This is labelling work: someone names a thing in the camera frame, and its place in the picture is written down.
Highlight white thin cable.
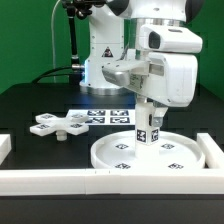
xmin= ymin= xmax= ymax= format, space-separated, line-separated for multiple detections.
xmin=50 ymin=0 xmax=63 ymax=84

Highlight white round table top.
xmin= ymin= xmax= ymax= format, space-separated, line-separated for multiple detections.
xmin=91 ymin=130 xmax=205 ymax=171

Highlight white cross-shaped table base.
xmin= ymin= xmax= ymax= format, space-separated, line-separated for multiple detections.
xmin=30 ymin=113 xmax=89 ymax=141

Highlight white right fence bar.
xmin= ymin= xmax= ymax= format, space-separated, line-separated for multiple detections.
xmin=197 ymin=133 xmax=224 ymax=169

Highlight white front fence bar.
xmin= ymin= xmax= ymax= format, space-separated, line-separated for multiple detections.
xmin=0 ymin=169 xmax=224 ymax=196

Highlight white left fence bar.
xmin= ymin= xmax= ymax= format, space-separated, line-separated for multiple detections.
xmin=0 ymin=134 xmax=12 ymax=165

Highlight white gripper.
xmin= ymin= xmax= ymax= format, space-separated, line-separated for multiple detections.
xmin=136 ymin=52 xmax=198 ymax=127

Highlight white fence bar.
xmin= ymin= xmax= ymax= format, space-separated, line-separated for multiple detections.
xmin=0 ymin=169 xmax=224 ymax=196
xmin=0 ymin=134 xmax=12 ymax=165
xmin=197 ymin=133 xmax=224 ymax=169

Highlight white fiducial marker sheet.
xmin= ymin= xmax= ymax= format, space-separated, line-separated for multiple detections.
xmin=67 ymin=109 xmax=135 ymax=125

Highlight black cable bundle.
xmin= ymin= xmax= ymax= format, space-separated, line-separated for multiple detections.
xmin=31 ymin=63 xmax=86 ymax=84

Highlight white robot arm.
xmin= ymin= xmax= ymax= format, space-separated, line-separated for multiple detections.
xmin=80 ymin=0 xmax=205 ymax=127

